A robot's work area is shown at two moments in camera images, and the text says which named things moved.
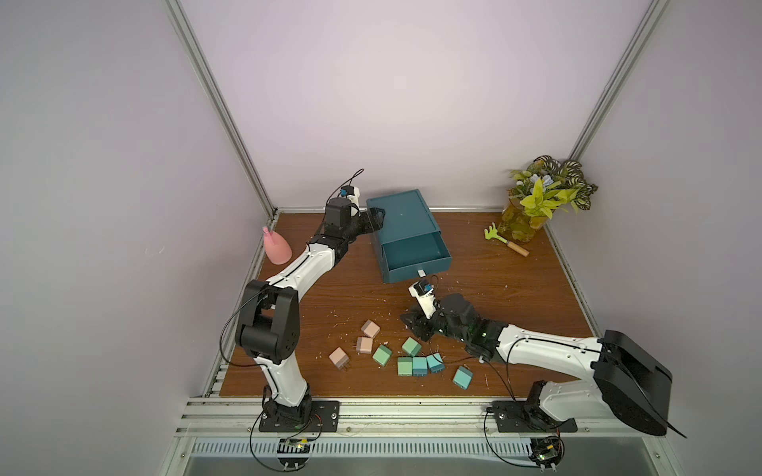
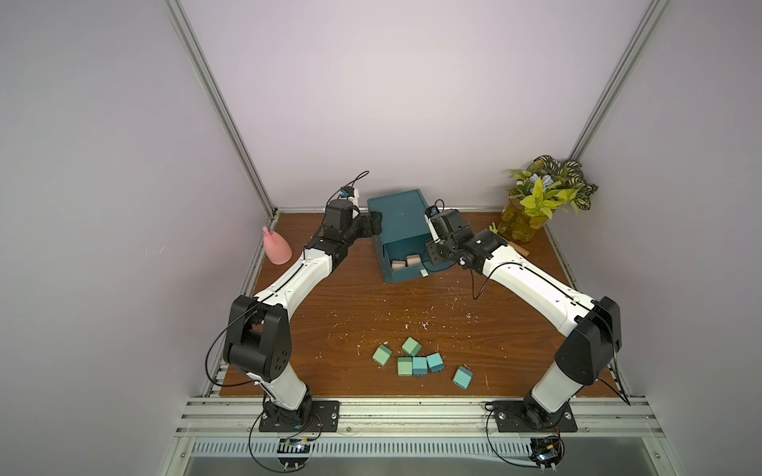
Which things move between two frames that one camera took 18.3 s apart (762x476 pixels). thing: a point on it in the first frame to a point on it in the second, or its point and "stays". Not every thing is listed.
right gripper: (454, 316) to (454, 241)
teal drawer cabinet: (410, 241) stays
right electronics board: (547, 451) stays
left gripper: (375, 223) stays
